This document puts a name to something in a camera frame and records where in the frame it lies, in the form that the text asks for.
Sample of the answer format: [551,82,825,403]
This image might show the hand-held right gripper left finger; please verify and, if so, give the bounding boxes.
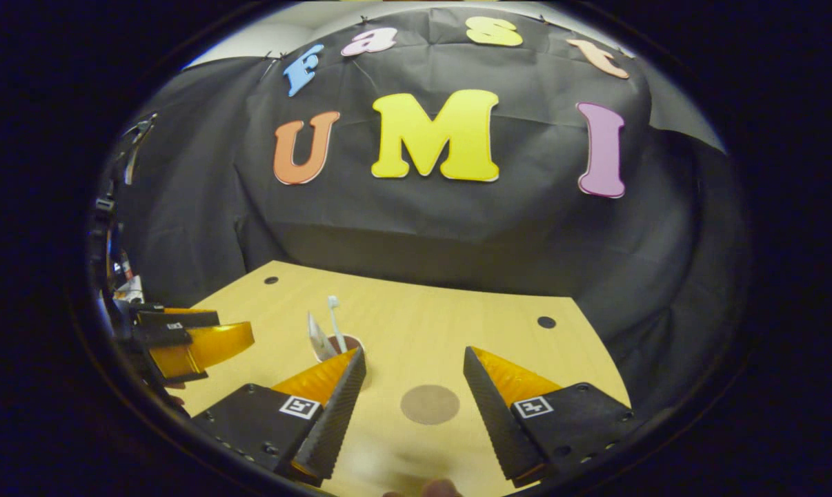
[190,347,367,487]

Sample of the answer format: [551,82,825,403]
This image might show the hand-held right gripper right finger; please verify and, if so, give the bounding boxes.
[463,346,636,487]

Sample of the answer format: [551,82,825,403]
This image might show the round brown coaster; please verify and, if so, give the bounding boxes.
[400,384,461,426]

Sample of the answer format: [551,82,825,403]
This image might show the beige cup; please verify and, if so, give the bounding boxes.
[315,334,373,391]

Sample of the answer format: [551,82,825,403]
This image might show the white toothpaste tube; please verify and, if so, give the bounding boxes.
[307,311,338,362]

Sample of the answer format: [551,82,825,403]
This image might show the pale green toothbrush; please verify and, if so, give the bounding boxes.
[327,295,348,354]

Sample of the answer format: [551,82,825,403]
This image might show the wooden desktop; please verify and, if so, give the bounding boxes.
[171,260,632,497]

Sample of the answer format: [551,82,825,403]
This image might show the black backdrop cloth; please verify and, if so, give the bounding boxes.
[112,7,752,416]

